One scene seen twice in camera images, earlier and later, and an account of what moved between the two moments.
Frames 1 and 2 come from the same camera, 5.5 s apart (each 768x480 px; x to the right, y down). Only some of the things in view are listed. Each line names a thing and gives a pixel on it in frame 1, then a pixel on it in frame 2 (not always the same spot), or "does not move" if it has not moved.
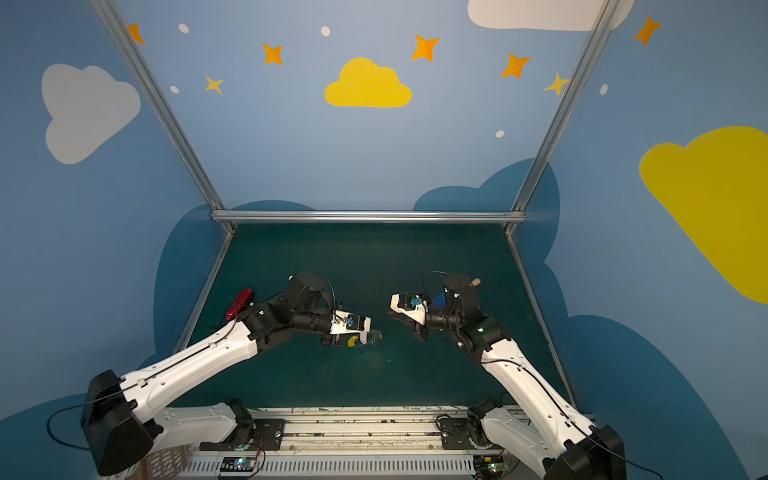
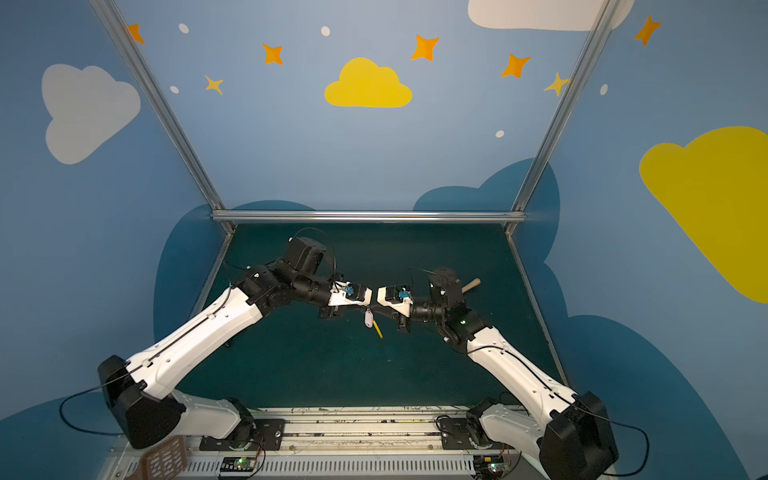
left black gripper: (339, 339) -> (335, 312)
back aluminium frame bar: (368, 216) does not move
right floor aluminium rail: (542, 319) does not move
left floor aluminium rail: (205, 293) does not move
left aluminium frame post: (156, 96) does not move
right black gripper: (420, 324) -> (405, 318)
